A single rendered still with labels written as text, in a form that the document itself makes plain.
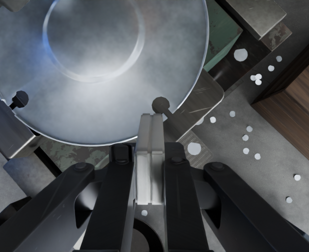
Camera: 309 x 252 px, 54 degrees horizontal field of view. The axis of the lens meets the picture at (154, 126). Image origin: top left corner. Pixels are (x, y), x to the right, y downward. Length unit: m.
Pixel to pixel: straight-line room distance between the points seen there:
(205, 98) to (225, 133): 0.80
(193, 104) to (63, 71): 0.17
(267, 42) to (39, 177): 0.46
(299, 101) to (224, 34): 0.39
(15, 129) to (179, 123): 0.26
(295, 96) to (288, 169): 0.43
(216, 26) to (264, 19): 0.08
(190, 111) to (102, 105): 0.11
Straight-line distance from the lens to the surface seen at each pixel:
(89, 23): 0.41
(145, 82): 0.38
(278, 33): 0.60
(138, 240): 1.22
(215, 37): 0.55
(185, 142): 1.00
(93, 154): 0.53
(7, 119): 0.52
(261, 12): 0.58
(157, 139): 0.16
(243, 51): 0.54
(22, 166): 0.58
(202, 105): 0.38
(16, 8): 0.31
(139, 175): 0.15
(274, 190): 1.24
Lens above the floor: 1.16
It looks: 86 degrees down
